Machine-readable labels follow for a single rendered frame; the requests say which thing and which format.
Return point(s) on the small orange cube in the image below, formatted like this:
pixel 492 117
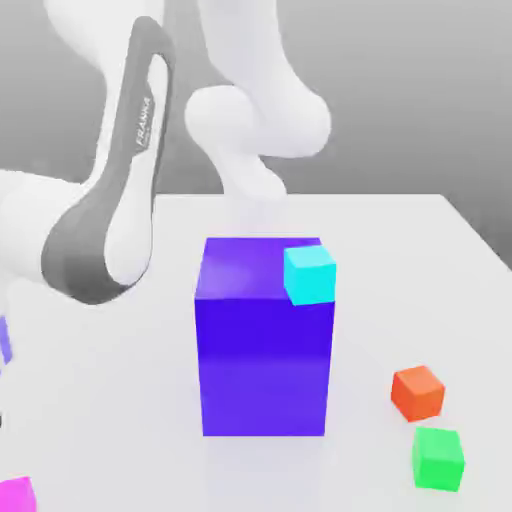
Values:
pixel 418 394

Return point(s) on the small cyan cube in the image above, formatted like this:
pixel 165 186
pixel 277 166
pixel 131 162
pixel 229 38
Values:
pixel 310 276

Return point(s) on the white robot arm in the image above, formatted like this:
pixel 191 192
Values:
pixel 256 120

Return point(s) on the large purple box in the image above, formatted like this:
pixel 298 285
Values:
pixel 264 360

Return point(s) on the small green cube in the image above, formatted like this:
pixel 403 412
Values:
pixel 438 460

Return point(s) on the small magenta cube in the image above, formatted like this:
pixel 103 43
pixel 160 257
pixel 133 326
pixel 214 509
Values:
pixel 16 496

